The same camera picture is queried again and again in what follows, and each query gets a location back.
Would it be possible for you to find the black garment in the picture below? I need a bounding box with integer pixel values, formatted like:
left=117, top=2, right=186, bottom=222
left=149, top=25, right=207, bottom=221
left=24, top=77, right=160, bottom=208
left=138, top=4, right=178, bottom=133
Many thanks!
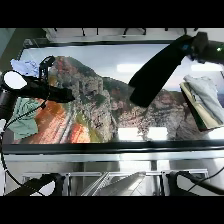
left=128, top=34, right=201, bottom=109

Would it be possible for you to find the dark garment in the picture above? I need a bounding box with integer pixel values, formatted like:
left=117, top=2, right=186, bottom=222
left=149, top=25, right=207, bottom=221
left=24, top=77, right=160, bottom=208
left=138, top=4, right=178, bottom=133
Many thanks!
left=181, top=89, right=214, bottom=133

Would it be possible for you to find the tan garment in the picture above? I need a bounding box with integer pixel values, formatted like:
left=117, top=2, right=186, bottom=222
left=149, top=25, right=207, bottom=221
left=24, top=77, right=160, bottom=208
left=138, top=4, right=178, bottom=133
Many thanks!
left=179, top=81, right=222, bottom=131

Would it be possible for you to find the green garment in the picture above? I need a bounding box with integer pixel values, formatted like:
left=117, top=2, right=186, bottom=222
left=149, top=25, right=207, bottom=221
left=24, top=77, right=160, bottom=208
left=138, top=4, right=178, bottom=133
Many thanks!
left=5, top=97, right=44, bottom=141

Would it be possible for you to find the grey garment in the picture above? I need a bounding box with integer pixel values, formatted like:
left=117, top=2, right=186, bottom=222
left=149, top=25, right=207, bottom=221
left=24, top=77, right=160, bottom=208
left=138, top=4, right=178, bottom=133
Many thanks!
left=182, top=74, right=224, bottom=127

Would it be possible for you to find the light blue garment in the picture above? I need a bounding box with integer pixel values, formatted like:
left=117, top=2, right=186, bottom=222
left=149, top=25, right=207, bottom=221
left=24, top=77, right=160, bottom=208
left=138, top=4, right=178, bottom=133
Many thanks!
left=9, top=58, right=41, bottom=78

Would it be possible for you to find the silver frame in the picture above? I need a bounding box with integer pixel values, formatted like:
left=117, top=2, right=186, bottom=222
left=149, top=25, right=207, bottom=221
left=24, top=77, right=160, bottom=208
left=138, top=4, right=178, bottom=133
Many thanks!
left=0, top=149, right=224, bottom=197

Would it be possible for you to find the black cable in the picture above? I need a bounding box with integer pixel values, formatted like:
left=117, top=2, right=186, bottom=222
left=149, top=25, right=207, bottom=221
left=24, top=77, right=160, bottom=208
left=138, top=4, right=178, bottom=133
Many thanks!
left=186, top=165, right=224, bottom=193
left=0, top=99, right=48, bottom=197

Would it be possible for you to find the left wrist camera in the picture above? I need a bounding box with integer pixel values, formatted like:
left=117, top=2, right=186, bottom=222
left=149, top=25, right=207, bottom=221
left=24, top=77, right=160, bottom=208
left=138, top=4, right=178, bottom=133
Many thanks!
left=38, top=55, right=57, bottom=82

